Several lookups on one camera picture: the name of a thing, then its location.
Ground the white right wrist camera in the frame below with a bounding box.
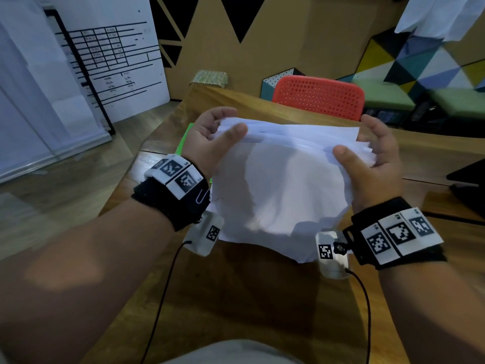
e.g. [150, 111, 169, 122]
[315, 231, 351, 280]

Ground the black left wristband with markers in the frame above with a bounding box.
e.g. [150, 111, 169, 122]
[131, 153, 211, 232]

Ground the red perforated chair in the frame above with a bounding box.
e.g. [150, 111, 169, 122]
[271, 74, 366, 122]

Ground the black right camera cable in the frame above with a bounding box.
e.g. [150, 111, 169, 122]
[344, 268, 372, 364]

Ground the black left camera cable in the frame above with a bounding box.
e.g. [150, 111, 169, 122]
[140, 240, 193, 364]

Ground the person's right hand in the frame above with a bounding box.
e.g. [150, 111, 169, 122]
[332, 114, 404, 215]

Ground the colourful triangle patterned backrest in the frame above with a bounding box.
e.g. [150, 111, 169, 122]
[337, 28, 485, 94]

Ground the person's beige clothing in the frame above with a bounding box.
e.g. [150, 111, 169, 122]
[163, 339, 304, 364]

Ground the person's right forearm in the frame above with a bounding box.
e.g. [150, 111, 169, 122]
[378, 257, 485, 364]

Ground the black laptop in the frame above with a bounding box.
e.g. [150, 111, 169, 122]
[446, 158, 485, 220]

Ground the pile of white papers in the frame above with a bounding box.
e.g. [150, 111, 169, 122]
[210, 117, 378, 264]

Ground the teal white dotted box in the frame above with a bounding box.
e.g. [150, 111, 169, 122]
[260, 67, 306, 102]

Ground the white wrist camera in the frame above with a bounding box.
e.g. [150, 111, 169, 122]
[183, 210, 225, 257]
[315, 231, 351, 280]

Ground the green folder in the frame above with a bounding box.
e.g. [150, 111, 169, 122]
[175, 123, 213, 186]

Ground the person's left hand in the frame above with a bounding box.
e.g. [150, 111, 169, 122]
[181, 106, 249, 183]

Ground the black wristband with markers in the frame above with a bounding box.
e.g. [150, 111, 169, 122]
[343, 197, 448, 270]
[131, 153, 211, 232]

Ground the person's left forearm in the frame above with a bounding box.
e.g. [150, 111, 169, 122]
[0, 199, 175, 364]

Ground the white banner panel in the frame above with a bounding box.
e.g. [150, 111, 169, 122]
[0, 0, 113, 185]

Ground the patterned woven box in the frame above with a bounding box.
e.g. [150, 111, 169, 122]
[190, 70, 229, 88]

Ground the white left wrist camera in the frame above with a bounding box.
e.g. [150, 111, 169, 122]
[183, 210, 225, 257]

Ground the white board with chart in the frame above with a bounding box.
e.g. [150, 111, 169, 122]
[49, 0, 171, 124]

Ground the wooden lattice shelf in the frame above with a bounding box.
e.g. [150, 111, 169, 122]
[150, 0, 184, 69]

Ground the black right wristband with markers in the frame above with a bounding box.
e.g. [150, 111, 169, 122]
[343, 197, 448, 270]

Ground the green bench cushion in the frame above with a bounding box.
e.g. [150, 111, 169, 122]
[352, 78, 417, 111]
[430, 87, 485, 121]

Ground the black camera cable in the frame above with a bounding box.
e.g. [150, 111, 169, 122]
[140, 240, 193, 364]
[344, 268, 372, 364]

